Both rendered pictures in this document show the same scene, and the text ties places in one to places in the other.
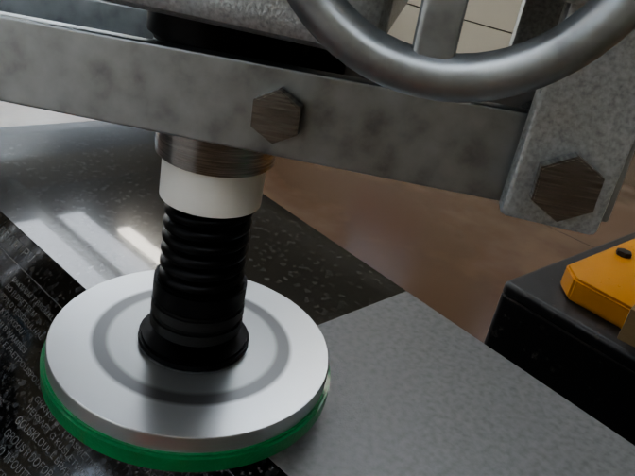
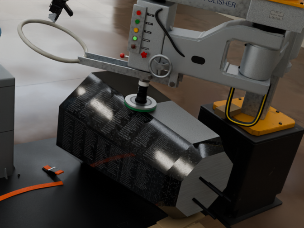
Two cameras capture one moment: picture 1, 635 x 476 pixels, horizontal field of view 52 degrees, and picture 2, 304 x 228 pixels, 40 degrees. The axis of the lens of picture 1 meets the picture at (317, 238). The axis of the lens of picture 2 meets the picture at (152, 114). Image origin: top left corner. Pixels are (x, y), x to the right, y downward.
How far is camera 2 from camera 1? 226 cm
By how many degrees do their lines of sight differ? 6
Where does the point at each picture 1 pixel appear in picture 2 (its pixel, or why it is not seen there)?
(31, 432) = (119, 113)
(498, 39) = not seen: hidden behind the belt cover
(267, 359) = (149, 103)
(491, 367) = (180, 109)
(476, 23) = not seen: hidden behind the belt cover
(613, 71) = (174, 75)
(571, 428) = (187, 115)
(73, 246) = (122, 91)
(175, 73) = (141, 73)
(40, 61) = (129, 71)
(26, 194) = (112, 83)
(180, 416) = (140, 106)
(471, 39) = not seen: hidden behind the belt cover
